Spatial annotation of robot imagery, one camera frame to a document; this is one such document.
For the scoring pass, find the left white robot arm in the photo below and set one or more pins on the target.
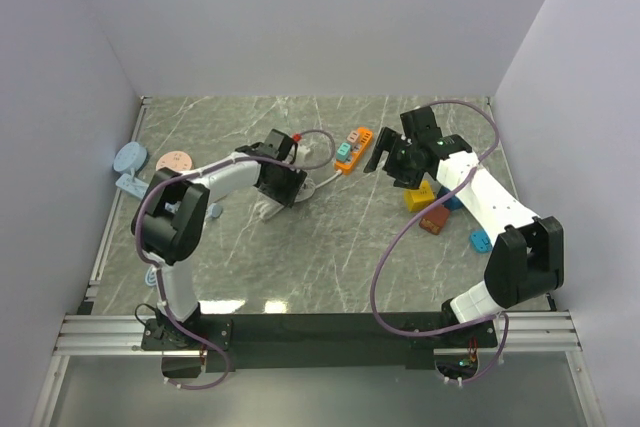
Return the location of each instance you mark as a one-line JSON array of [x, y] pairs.
[[169, 222]]

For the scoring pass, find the orange power strip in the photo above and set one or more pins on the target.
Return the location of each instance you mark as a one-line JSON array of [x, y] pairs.
[[357, 154]]

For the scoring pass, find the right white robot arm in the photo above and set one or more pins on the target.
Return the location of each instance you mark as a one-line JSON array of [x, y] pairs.
[[527, 256]]

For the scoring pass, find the black base beam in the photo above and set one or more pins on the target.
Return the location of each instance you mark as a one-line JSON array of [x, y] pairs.
[[267, 341]]

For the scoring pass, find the red-brown cube socket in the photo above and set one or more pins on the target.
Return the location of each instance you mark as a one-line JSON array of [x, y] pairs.
[[435, 220]]

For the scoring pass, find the yellow cube socket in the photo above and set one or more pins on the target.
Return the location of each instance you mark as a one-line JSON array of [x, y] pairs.
[[418, 199]]

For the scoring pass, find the bright blue plug adapter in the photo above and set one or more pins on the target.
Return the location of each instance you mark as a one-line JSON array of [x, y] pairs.
[[480, 241]]

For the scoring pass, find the blue cube socket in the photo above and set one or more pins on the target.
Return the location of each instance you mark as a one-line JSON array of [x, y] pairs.
[[453, 203]]

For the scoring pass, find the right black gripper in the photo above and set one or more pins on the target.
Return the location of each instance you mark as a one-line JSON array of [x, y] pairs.
[[389, 141]]

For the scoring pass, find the light blue power strip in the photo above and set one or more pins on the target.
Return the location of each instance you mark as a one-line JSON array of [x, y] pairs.
[[132, 186]]

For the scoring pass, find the pink round socket base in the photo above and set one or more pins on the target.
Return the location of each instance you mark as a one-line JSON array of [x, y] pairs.
[[178, 161]]

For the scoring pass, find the teal plug adapter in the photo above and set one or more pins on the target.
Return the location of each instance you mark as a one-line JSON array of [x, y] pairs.
[[343, 152]]

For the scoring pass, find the pink plug adapter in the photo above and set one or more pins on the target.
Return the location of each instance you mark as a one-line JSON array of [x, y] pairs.
[[353, 137]]

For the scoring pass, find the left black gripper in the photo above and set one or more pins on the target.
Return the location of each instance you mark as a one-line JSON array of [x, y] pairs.
[[288, 195]]

